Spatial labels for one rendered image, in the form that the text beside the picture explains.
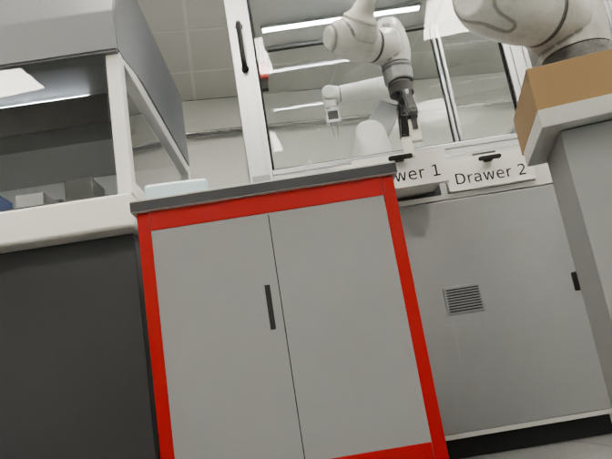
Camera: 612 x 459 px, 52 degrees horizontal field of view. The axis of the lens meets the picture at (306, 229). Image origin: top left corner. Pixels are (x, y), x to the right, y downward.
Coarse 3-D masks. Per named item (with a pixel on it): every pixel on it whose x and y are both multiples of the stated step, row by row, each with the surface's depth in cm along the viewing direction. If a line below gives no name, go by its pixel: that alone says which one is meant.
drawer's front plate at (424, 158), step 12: (384, 156) 194; (420, 156) 194; (432, 156) 194; (444, 156) 194; (408, 168) 193; (420, 168) 193; (432, 168) 193; (444, 168) 193; (396, 180) 192; (408, 180) 192; (420, 180) 192; (432, 180) 192; (444, 180) 192
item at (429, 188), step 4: (436, 184) 200; (412, 188) 199; (416, 188) 200; (420, 188) 201; (424, 188) 202; (428, 188) 202; (432, 188) 203; (396, 192) 202; (400, 192) 202; (404, 192) 203; (408, 192) 204; (412, 192) 205; (416, 192) 205; (420, 192) 206; (424, 192) 207; (428, 192) 208; (432, 192) 209; (400, 196) 207; (404, 196) 208; (408, 196) 208
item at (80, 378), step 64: (0, 0) 201; (64, 0) 199; (128, 0) 221; (0, 64) 191; (128, 64) 205; (128, 128) 192; (128, 192) 184; (0, 256) 185; (64, 256) 185; (128, 256) 185; (0, 320) 180; (64, 320) 180; (128, 320) 180; (0, 384) 176; (64, 384) 176; (128, 384) 176; (0, 448) 172; (64, 448) 172; (128, 448) 172
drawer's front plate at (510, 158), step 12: (480, 156) 208; (504, 156) 208; (516, 156) 208; (456, 168) 207; (468, 168) 207; (480, 168) 207; (492, 168) 207; (504, 168) 207; (516, 168) 207; (528, 168) 207; (468, 180) 206; (480, 180) 206; (492, 180) 206; (504, 180) 206; (516, 180) 206; (528, 180) 208
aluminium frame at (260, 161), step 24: (240, 0) 225; (504, 48) 219; (240, 72) 218; (240, 96) 216; (264, 120) 214; (264, 144) 212; (456, 144) 211; (480, 144) 211; (504, 144) 211; (264, 168) 210; (288, 168) 209; (312, 168) 209
